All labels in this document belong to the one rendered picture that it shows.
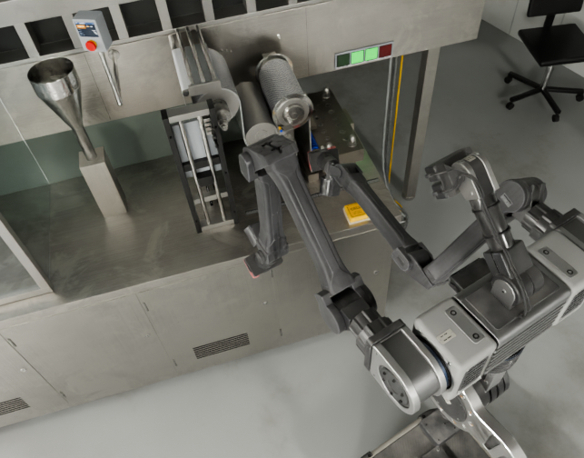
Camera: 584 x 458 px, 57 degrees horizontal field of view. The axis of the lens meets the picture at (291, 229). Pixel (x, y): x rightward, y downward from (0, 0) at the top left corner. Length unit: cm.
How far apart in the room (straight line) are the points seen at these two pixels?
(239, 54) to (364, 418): 165
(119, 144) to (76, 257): 50
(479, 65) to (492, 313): 347
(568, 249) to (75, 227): 170
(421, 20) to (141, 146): 124
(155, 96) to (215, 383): 136
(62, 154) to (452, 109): 264
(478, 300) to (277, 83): 114
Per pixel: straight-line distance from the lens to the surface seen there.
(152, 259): 203
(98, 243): 215
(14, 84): 217
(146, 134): 230
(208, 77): 182
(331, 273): 115
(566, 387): 288
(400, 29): 233
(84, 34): 170
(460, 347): 107
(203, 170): 188
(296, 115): 192
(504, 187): 137
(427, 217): 326
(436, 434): 233
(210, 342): 245
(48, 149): 234
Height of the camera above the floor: 245
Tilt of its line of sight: 51 degrees down
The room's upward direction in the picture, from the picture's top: 6 degrees counter-clockwise
